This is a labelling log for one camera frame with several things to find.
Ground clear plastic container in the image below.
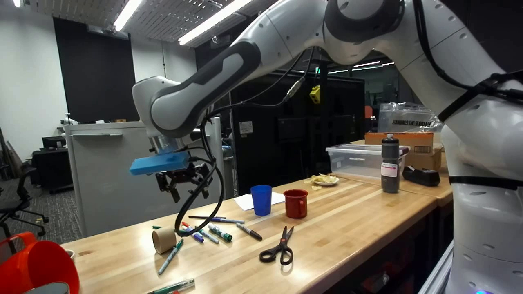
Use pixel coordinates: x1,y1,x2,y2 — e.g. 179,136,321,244
376,102,445,134

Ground blue plastic cup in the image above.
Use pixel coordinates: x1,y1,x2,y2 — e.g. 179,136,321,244
249,185,273,219

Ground white paper sheet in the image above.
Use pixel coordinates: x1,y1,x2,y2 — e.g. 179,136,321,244
234,192,286,213

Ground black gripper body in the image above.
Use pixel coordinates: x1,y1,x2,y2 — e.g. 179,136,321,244
156,164,215,193

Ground red mug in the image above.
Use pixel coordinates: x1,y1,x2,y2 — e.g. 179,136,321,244
282,188,311,223

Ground black drink bottle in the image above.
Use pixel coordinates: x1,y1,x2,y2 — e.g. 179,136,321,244
380,133,403,195

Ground large cardboard box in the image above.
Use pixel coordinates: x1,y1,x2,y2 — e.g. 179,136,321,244
363,129,447,172

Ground black Sharpie marker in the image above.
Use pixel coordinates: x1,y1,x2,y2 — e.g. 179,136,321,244
234,223,265,244

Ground ceiling light strip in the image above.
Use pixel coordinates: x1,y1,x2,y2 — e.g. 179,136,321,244
177,0,255,48
112,0,144,33

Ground red bag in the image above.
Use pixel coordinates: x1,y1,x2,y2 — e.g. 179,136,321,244
0,231,82,294

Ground black cabinet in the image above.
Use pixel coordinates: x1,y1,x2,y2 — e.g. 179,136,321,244
228,72,368,196

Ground plate with chips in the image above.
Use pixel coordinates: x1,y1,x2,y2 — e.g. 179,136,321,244
311,174,342,190

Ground yellow hanging tag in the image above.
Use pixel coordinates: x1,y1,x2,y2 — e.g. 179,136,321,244
308,84,324,107

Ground black scissors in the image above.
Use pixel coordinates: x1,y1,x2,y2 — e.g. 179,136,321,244
259,226,296,268

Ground blue marker with red end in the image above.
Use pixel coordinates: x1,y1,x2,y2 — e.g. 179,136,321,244
180,221,206,245

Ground black camera cable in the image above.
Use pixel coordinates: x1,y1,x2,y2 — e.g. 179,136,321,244
174,48,324,239

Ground white marker green cap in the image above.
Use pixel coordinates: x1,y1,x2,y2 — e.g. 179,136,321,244
195,227,221,247

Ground clear plastic bin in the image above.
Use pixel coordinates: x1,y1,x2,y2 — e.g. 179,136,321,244
326,143,412,180

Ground brown tape roll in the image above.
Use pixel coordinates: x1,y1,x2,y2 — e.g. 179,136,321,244
151,227,179,257

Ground green thin pen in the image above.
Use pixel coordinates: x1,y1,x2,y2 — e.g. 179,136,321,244
157,239,185,276
151,224,190,237

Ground blue Sharpie pen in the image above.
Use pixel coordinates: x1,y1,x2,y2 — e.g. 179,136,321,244
210,218,247,227

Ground black tape dispenser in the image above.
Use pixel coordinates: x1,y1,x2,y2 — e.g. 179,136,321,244
401,165,442,188

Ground black office chair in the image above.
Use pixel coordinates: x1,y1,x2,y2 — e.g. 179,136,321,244
0,165,51,242

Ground green Expo marker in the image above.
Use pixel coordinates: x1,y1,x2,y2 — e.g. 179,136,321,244
208,226,234,245

